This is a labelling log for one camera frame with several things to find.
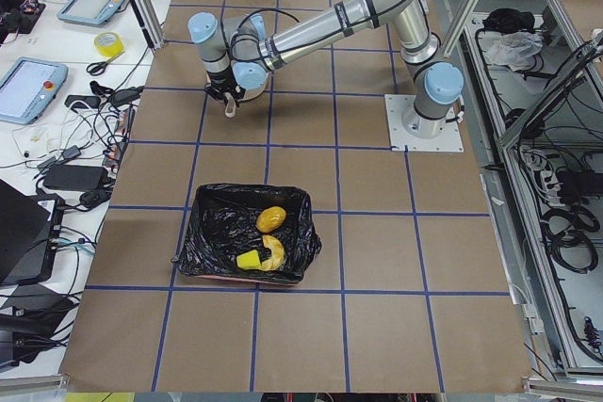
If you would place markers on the brown potato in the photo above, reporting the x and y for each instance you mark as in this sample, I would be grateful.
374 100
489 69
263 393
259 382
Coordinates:
270 219

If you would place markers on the bin with black bag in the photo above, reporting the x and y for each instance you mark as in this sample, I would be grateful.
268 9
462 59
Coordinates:
222 225

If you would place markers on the black laptop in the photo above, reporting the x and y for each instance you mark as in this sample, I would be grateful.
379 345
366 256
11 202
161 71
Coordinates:
29 229

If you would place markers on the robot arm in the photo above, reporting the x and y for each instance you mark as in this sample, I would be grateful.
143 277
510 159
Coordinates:
238 54

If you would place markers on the black scissors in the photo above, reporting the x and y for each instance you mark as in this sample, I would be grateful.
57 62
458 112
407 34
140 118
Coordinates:
98 68

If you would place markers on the white and black cloth pile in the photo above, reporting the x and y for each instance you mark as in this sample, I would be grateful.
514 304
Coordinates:
518 45

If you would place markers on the yellow tape roll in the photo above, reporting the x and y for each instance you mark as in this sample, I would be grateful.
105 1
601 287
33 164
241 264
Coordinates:
109 44

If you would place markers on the blue teach pendant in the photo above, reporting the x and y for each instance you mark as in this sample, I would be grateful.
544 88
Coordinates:
89 12
28 87

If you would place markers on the blue teach pendant far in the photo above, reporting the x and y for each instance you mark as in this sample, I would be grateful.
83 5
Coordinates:
89 12

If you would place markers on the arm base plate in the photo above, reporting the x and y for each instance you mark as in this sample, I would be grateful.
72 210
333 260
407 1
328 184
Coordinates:
408 132

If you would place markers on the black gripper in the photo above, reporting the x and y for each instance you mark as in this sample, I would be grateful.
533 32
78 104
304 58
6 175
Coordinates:
218 79

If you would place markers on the black power adapter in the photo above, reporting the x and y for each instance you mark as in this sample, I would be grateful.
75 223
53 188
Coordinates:
75 177

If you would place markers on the blue teach pendant near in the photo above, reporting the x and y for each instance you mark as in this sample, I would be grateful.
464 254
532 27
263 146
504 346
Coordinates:
28 87

